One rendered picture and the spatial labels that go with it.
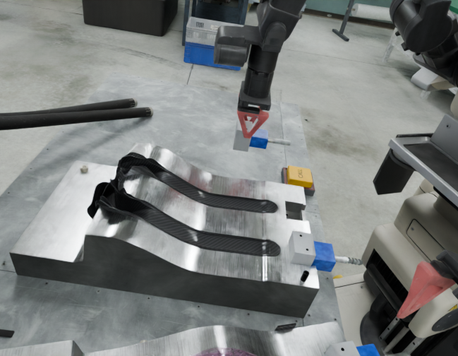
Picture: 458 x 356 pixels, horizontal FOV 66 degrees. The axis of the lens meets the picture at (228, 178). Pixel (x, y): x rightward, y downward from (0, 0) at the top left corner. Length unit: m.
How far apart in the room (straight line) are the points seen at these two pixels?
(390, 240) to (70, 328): 0.68
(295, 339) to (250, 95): 0.46
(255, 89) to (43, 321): 0.56
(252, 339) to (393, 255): 0.46
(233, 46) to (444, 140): 0.44
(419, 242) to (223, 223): 0.45
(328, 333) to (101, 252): 0.37
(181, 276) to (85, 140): 0.54
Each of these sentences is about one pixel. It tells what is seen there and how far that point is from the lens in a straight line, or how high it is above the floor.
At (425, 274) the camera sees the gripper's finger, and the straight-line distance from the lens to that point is 0.45.
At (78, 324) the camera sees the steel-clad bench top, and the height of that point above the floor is 0.80.
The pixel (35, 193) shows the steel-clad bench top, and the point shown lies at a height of 0.80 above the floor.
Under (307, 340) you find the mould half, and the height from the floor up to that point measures 0.86.
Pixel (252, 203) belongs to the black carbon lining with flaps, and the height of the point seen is 0.88.
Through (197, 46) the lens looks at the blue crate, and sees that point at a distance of 3.78.
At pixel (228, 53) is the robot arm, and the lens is 0.70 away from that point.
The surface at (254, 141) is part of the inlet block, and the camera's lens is 0.80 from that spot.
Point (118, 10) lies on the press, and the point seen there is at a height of 0.21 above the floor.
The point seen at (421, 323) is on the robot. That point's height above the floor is 0.72.
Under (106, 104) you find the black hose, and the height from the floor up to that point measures 0.84.
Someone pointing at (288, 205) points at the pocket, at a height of 0.88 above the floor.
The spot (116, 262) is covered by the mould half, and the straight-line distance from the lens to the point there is 0.60.
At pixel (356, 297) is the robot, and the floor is 0.28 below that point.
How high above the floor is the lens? 1.35
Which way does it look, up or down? 37 degrees down
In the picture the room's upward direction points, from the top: 11 degrees clockwise
